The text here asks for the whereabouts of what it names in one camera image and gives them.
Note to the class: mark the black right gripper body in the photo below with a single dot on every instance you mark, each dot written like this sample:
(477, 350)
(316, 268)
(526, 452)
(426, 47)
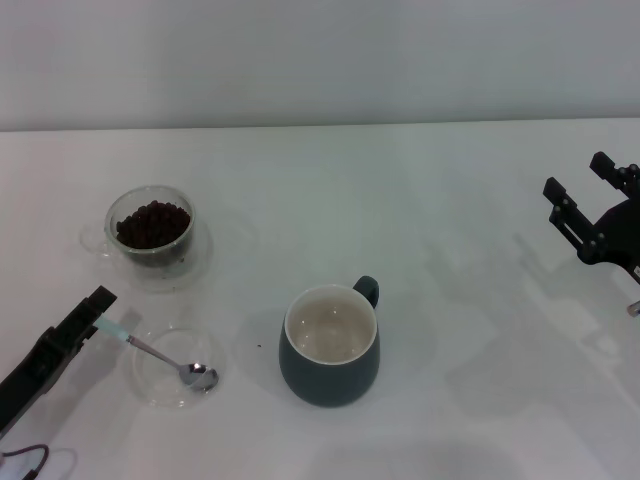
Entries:
(622, 235)

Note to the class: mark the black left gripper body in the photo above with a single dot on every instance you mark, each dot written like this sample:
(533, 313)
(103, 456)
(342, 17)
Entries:
(27, 382)

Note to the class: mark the dark teal ceramic mug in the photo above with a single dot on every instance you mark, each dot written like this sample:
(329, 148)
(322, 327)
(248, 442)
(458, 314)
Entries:
(325, 386)

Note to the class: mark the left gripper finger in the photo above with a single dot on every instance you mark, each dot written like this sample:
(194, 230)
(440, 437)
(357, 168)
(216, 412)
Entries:
(82, 320)

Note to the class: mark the clear glass saucer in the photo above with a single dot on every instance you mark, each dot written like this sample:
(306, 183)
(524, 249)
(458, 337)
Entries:
(198, 265)

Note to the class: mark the pile of coffee beans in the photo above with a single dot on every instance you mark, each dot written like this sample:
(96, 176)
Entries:
(152, 225)

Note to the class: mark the small clear glass dish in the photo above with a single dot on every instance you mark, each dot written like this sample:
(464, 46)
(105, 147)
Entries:
(155, 392)

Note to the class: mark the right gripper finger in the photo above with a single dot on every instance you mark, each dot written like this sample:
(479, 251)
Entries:
(625, 177)
(570, 220)

